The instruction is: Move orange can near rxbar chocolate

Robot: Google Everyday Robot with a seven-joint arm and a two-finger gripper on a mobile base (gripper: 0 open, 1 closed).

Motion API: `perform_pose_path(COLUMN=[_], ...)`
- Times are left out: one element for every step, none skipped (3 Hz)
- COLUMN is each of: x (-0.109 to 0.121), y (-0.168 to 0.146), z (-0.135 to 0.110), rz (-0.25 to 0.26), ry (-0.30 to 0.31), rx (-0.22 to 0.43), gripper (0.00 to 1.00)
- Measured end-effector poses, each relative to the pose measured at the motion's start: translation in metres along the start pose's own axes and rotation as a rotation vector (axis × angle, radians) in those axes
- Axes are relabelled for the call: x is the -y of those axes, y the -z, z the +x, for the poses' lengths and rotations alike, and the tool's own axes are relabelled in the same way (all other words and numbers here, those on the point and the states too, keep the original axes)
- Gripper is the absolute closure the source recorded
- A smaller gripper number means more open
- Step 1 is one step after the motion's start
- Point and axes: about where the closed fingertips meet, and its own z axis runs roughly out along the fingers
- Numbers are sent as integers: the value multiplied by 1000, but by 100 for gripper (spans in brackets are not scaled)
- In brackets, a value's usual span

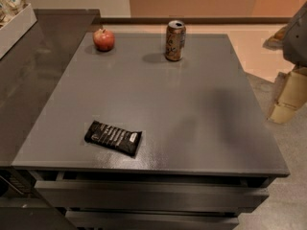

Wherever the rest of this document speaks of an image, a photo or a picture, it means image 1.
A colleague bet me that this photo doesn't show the grey drawer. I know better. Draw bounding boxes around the grey drawer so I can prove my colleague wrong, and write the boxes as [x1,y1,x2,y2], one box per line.
[35,181,269,213]
[65,211,239,230]

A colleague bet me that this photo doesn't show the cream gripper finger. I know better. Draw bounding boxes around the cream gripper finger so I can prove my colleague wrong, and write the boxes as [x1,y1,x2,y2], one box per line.
[268,68,307,124]

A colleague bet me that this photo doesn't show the snack bags in box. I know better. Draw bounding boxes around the snack bags in box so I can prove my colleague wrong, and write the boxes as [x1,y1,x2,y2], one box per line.
[0,0,26,28]

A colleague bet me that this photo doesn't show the black rxbar chocolate bar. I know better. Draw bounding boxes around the black rxbar chocolate bar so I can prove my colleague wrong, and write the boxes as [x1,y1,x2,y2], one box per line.
[84,121,142,157]

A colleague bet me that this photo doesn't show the white snack box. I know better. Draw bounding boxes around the white snack box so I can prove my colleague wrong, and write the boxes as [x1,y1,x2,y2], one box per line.
[0,4,37,59]

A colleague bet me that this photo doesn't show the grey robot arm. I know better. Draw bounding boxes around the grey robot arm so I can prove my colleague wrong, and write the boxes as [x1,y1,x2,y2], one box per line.
[263,2,307,124]

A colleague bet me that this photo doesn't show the upper grey drawer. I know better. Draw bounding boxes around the upper grey drawer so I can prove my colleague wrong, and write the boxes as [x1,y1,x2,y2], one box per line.
[35,181,269,213]

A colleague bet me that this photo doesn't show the lower grey drawer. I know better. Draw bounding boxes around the lower grey drawer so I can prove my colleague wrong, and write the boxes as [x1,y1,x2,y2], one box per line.
[65,211,239,230]

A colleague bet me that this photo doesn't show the red apple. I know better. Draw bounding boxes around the red apple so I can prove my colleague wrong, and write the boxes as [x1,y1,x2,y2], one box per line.
[92,29,115,52]

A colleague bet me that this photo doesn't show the orange soda can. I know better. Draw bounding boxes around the orange soda can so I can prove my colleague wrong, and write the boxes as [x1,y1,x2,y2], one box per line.
[165,20,186,61]

